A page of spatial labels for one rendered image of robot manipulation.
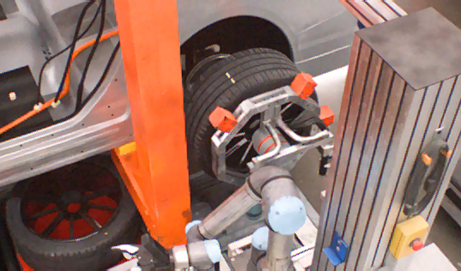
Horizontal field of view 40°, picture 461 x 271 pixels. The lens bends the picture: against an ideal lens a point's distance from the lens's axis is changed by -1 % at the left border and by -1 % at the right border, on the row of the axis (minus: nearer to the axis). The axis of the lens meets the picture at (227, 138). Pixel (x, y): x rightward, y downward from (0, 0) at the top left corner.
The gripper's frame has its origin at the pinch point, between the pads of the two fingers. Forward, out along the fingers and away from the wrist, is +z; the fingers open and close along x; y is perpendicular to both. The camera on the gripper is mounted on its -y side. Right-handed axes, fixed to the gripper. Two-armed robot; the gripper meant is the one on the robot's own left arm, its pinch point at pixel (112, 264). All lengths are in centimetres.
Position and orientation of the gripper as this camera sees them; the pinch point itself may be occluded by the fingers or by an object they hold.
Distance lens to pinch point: 210.2
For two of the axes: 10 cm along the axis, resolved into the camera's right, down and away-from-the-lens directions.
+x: -2.1, -6.1, 7.7
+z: -9.8, 1.5, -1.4
